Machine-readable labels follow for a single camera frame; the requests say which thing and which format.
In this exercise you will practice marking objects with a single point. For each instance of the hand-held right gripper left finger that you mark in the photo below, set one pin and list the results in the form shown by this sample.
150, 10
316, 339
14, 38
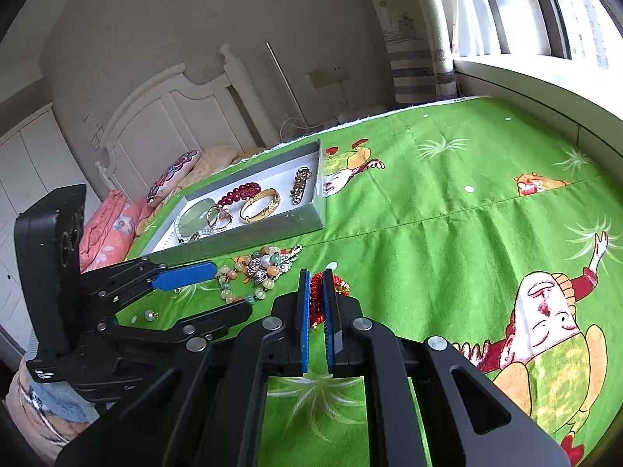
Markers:
305, 316

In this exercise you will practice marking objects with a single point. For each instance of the white wooden headboard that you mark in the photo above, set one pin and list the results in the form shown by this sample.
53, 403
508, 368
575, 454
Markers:
160, 121

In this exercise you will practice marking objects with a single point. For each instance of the grey jewelry box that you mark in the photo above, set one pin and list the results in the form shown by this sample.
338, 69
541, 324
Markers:
272, 233

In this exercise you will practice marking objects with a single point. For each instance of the silver beaded brooch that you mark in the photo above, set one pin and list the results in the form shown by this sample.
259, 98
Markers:
263, 267

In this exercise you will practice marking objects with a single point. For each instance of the green cartoon print blanket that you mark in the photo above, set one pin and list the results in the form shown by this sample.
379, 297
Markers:
438, 204

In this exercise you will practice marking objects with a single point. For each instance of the pink floral folded quilt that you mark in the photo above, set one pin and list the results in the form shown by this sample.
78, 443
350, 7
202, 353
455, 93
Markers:
112, 228

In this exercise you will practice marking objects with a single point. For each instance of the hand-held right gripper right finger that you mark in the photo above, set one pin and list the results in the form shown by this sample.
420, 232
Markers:
329, 316

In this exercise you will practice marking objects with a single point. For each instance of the white window sill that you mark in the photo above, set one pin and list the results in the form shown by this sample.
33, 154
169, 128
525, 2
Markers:
535, 92

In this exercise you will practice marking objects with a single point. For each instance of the embroidered floral pillow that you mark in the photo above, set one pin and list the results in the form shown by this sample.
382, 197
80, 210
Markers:
173, 175

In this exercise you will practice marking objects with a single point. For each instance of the ornate gold pin brooch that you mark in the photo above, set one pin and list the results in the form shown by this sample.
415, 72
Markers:
301, 185

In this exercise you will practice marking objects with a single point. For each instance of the black flower pearl brooch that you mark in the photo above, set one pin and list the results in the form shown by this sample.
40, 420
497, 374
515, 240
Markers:
221, 218

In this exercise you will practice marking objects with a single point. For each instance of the pale green jade bangle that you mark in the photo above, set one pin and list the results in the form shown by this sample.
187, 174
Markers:
185, 216

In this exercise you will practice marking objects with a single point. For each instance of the white wardrobe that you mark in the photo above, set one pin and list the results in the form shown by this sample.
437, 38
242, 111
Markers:
29, 165

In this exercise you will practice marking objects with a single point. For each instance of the pale yellow pillow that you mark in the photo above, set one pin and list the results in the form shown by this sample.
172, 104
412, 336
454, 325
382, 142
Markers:
214, 158

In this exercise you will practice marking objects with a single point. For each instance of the window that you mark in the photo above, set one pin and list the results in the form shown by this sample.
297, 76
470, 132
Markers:
535, 0

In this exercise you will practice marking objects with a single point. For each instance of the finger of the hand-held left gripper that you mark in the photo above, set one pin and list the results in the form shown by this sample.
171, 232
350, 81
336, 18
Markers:
219, 321
305, 316

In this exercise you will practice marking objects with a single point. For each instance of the pearl drop earring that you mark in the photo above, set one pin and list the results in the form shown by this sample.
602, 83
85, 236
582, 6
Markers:
151, 315

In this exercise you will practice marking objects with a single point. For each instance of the printed striped curtain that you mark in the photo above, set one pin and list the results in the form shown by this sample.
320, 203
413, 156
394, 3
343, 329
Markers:
404, 34

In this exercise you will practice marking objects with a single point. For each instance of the folded patterned quilt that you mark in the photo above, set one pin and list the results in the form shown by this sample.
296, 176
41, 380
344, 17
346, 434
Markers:
44, 413

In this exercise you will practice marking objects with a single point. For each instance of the gold bangle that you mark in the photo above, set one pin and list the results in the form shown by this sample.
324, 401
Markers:
272, 199

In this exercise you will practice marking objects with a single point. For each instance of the thin metal rod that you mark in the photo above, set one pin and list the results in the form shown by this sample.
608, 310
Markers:
284, 85

